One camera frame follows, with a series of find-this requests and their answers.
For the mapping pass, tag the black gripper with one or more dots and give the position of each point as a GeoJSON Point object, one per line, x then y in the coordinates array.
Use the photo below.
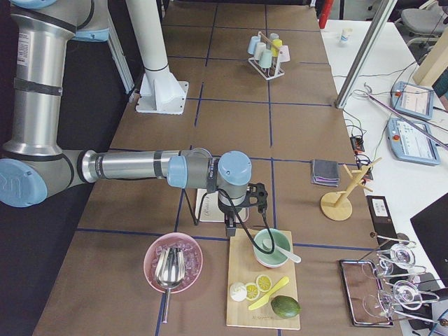
{"type": "Point", "coordinates": [227, 213]}

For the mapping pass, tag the green cup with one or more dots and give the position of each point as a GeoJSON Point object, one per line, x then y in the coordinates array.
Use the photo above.
{"type": "Point", "coordinates": [265, 61]}

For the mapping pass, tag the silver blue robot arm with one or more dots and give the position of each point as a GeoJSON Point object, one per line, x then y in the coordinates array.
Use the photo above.
{"type": "Point", "coordinates": [35, 168]}

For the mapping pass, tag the black metal tray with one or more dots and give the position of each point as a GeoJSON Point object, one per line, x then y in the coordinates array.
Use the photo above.
{"type": "Point", "coordinates": [360, 283]}

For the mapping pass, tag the yellow cup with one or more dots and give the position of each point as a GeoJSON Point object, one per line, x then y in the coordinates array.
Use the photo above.
{"type": "Point", "coordinates": [275, 46]}

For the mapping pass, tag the cream cup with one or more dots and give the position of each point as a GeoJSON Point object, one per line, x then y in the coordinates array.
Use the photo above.
{"type": "Point", "coordinates": [259, 50]}

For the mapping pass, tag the blue cup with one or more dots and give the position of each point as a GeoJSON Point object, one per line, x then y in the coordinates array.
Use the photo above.
{"type": "Point", "coordinates": [252, 44]}

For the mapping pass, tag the grey cup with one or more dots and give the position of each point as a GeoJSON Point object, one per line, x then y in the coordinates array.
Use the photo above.
{"type": "Point", "coordinates": [273, 36]}

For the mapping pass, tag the paper cup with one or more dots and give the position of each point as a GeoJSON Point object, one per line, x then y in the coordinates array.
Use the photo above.
{"type": "Point", "coordinates": [345, 36]}

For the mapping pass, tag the white plastic spoon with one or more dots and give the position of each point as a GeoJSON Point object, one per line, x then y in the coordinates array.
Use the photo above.
{"type": "Point", "coordinates": [291, 256]}

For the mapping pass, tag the wooden cutting board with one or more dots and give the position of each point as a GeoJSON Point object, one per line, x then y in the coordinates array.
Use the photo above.
{"type": "Point", "coordinates": [254, 279]}

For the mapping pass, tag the lemon slice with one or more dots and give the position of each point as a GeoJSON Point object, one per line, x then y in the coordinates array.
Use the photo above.
{"type": "Point", "coordinates": [264, 282]}
{"type": "Point", "coordinates": [252, 291]}

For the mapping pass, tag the metal ice scoop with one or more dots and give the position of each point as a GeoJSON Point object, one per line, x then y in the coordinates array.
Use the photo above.
{"type": "Point", "coordinates": [169, 273]}

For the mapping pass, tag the yellow plastic knife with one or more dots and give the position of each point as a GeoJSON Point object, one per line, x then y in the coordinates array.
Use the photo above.
{"type": "Point", "coordinates": [265, 298]}

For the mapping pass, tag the green avocado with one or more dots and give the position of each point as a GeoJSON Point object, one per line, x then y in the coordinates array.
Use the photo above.
{"type": "Point", "coordinates": [285, 307]}

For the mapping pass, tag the grey folded cloth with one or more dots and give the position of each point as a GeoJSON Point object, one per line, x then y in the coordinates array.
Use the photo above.
{"type": "Point", "coordinates": [325, 173]}

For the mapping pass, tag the wooden mug tree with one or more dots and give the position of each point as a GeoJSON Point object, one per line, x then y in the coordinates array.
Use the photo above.
{"type": "Point", "coordinates": [336, 205]}

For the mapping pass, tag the black box with label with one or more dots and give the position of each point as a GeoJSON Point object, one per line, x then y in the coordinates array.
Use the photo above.
{"type": "Point", "coordinates": [380, 215]}

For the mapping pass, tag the wine glass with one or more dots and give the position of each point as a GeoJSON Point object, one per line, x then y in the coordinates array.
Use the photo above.
{"type": "Point", "coordinates": [398, 255]}
{"type": "Point", "coordinates": [384, 304]}

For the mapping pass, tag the teach pendant tablet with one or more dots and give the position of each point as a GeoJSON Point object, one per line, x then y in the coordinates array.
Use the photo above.
{"type": "Point", "coordinates": [410, 145]}
{"type": "Point", "coordinates": [413, 100]}

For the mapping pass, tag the office chair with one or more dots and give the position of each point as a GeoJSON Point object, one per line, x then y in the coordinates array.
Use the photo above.
{"type": "Point", "coordinates": [425, 23]}

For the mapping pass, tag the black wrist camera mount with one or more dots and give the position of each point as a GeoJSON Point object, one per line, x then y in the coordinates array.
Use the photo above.
{"type": "Point", "coordinates": [257, 197]}

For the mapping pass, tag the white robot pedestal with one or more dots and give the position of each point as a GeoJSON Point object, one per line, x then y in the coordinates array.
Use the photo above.
{"type": "Point", "coordinates": [160, 91]}

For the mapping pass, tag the white wire cup rack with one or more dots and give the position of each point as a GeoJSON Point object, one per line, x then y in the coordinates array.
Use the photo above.
{"type": "Point", "coordinates": [275, 70]}

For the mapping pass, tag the aluminium frame post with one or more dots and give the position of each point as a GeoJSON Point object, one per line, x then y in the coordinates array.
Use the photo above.
{"type": "Point", "coordinates": [377, 24]}

